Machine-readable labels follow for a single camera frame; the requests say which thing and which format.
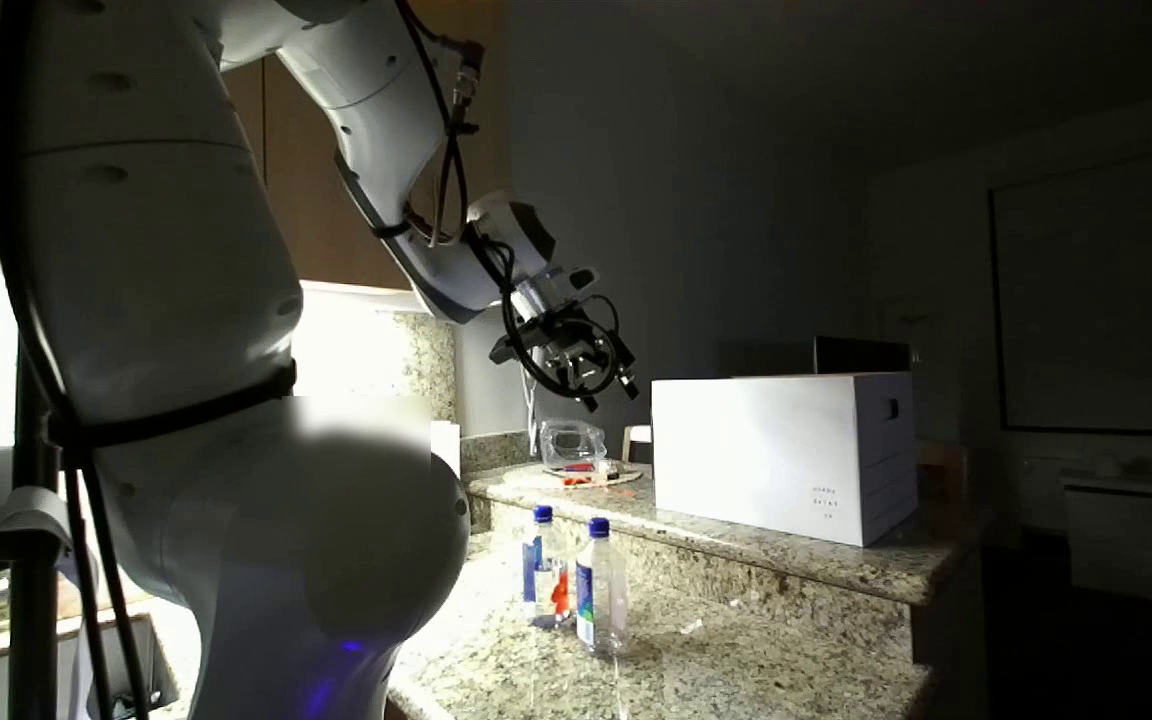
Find hanging kitchen utensil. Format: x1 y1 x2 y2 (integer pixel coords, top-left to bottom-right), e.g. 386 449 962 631
517 370 545 454

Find white bin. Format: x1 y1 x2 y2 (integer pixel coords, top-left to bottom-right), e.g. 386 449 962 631
1062 472 1152 607

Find brown wooden wall cabinets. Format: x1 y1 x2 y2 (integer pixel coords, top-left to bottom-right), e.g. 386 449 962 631
0 0 520 303

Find white clamp on pole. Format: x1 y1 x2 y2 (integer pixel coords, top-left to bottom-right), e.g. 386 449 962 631
0 485 103 631

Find white countertop appliance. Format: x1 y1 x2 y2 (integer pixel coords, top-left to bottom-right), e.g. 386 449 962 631
390 414 470 501

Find white rectangular storage box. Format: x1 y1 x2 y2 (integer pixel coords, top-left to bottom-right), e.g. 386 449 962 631
650 366 923 550

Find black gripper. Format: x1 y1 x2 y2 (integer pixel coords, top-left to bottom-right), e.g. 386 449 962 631
483 261 644 414

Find black camera stand pole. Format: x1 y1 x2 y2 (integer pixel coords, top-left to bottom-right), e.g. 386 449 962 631
10 345 74 720

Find clear plastic container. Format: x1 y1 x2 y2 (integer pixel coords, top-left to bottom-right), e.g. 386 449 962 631
536 414 612 485

